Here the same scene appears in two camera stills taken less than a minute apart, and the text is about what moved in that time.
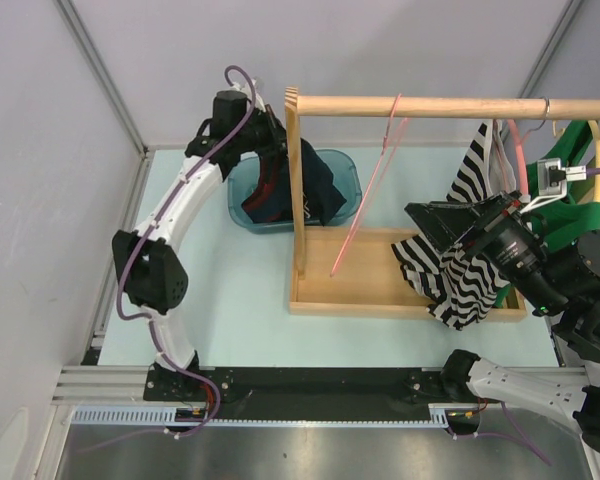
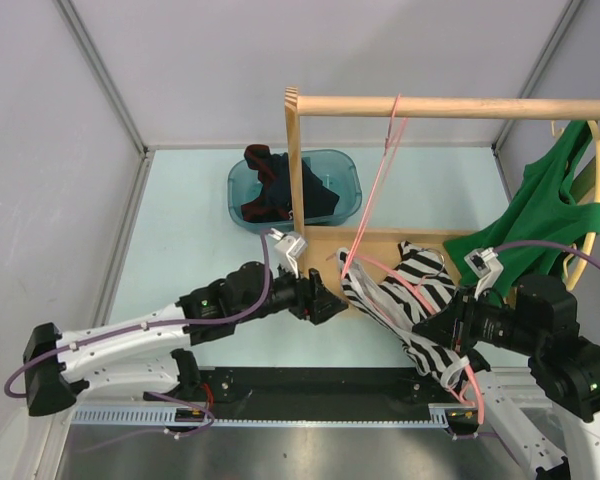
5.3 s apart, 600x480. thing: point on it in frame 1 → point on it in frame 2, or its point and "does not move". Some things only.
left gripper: x=276 y=135 → x=312 y=301
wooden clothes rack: x=355 y=271 does not move
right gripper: x=443 y=221 → x=453 y=324
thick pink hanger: x=519 y=147 → x=400 y=274
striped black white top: x=463 y=285 → x=421 y=285
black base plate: x=302 y=394 does not move
